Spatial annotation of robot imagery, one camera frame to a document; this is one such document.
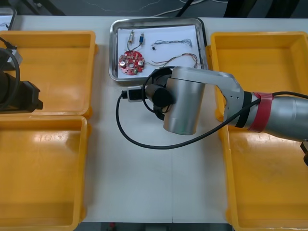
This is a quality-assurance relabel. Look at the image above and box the twisted blue-white wire harness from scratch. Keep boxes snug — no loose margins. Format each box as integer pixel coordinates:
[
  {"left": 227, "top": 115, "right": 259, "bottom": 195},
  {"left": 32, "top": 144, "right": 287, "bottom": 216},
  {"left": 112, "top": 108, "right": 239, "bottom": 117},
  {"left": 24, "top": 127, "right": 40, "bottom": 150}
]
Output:
[{"left": 151, "top": 38, "right": 194, "bottom": 51}]

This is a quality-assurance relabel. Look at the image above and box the white cable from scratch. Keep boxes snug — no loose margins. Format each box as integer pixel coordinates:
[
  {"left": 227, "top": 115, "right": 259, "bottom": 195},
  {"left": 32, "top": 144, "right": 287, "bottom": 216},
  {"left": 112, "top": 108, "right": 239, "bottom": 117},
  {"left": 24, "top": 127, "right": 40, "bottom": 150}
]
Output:
[{"left": 79, "top": 0, "right": 229, "bottom": 17}]

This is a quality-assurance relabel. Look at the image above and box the steel tray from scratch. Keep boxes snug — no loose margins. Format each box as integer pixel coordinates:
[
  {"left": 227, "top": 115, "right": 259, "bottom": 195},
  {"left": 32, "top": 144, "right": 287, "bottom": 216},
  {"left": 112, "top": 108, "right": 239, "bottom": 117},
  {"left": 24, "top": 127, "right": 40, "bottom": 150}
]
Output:
[
  {"left": 0, "top": 7, "right": 17, "bottom": 31},
  {"left": 110, "top": 17, "right": 209, "bottom": 84}
]

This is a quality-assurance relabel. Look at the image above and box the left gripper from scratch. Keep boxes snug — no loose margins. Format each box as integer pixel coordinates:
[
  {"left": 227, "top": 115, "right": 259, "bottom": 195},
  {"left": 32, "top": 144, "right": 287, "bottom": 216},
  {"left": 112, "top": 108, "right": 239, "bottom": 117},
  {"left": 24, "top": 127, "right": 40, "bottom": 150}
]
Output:
[{"left": 19, "top": 81, "right": 44, "bottom": 113}]

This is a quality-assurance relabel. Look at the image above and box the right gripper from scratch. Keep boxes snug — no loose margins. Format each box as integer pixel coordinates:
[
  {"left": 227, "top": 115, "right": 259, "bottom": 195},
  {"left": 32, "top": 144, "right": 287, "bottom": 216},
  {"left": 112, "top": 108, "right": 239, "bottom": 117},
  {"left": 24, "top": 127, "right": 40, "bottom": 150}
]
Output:
[{"left": 151, "top": 68, "right": 173, "bottom": 121}]

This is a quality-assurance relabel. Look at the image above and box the blue label solenoid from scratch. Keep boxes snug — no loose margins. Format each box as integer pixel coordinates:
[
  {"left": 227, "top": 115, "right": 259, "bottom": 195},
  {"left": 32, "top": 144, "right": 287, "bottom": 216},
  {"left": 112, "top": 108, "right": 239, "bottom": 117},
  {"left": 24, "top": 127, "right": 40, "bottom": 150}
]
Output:
[{"left": 131, "top": 32, "right": 146, "bottom": 51}]

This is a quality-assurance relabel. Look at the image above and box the white sheet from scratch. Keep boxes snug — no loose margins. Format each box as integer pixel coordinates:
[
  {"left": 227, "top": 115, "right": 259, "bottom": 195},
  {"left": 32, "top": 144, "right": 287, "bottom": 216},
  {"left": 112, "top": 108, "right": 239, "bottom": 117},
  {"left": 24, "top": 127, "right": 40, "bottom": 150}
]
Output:
[{"left": 117, "top": 25, "right": 198, "bottom": 79}]

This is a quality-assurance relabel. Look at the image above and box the round red circuit board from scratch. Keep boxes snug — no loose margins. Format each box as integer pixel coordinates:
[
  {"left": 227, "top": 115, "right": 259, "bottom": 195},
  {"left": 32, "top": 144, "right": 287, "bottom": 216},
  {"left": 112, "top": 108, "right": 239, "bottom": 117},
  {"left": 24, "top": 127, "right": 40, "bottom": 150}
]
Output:
[{"left": 118, "top": 50, "right": 146, "bottom": 77}]

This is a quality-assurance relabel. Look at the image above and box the yellow-orange plastic bin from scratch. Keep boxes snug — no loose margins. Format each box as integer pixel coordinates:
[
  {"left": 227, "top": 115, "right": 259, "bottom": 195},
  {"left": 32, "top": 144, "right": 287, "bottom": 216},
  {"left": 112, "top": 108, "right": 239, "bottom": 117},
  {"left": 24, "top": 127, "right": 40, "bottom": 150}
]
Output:
[
  {"left": 206, "top": 31, "right": 308, "bottom": 121},
  {"left": 0, "top": 30, "right": 99, "bottom": 118},
  {"left": 0, "top": 115, "right": 92, "bottom": 231},
  {"left": 218, "top": 120, "right": 308, "bottom": 231}
]

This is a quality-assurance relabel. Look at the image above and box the black pole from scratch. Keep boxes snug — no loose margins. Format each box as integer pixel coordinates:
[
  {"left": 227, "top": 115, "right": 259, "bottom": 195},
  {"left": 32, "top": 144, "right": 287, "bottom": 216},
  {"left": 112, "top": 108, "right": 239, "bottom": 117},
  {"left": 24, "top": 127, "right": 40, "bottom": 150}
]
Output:
[{"left": 175, "top": 0, "right": 196, "bottom": 17}]

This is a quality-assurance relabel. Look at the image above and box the red black green-yellow wire harness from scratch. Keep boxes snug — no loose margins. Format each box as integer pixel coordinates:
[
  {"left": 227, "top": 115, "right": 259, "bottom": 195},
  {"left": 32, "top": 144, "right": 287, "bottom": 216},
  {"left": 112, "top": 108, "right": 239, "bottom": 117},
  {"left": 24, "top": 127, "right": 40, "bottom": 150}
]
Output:
[{"left": 146, "top": 52, "right": 204, "bottom": 69}]

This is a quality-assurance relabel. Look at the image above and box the white label solenoid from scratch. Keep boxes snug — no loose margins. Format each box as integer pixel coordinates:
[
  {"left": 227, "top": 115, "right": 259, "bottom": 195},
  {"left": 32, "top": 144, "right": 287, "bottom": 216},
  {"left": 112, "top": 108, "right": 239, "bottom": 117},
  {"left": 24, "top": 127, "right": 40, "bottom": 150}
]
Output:
[{"left": 126, "top": 30, "right": 136, "bottom": 52}]

